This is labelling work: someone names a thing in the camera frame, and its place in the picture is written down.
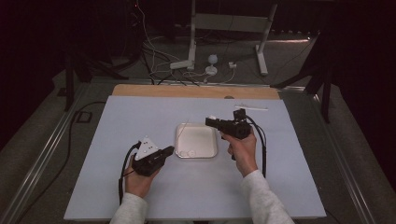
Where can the white plug adapter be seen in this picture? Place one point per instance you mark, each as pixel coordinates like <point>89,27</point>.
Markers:
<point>232,65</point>

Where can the black tripod stand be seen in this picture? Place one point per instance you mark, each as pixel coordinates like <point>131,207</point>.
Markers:
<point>326,99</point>
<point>69,81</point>

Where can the white round desk lamp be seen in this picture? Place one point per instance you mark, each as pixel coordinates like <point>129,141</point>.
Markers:
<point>212,59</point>

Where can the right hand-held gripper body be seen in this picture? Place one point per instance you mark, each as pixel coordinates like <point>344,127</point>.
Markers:
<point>238,129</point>

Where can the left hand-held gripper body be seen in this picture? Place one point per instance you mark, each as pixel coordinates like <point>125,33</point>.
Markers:
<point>146,161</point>

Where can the white square plate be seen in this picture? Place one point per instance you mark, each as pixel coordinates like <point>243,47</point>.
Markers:
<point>196,138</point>

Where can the metal floor rail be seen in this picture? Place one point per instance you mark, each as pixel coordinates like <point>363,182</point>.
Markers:
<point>342,161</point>
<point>40,161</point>

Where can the light blue table mat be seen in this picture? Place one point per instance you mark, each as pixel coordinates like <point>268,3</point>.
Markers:
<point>124,118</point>

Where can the wooden table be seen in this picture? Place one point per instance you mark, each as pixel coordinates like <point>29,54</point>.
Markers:
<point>186,91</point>

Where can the person's left hand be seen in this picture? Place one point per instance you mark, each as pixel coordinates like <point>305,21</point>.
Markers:
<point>138,185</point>

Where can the person's right hand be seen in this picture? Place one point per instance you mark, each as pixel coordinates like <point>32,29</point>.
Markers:
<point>244,154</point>

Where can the black square floor bracket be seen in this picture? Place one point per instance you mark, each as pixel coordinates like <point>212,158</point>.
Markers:
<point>83,117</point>

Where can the white metal desk frame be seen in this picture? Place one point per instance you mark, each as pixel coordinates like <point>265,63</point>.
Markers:
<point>230,22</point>

